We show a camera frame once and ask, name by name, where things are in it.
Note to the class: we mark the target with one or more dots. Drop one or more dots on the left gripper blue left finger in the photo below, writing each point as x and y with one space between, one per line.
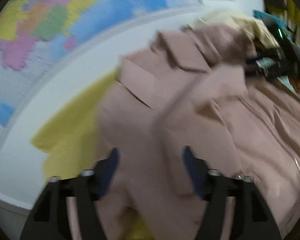
49 217

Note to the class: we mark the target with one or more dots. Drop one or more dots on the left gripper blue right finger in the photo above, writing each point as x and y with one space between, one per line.
252 216

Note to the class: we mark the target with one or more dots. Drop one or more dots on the pink zip jacket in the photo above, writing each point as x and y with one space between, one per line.
188 88

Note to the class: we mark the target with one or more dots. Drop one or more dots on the cream yellow blanket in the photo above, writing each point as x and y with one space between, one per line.
254 28

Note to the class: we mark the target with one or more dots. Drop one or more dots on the yellow-green pillow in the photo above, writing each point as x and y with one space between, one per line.
71 138

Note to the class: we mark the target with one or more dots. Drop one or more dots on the colourful wall map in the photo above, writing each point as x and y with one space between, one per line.
36 34

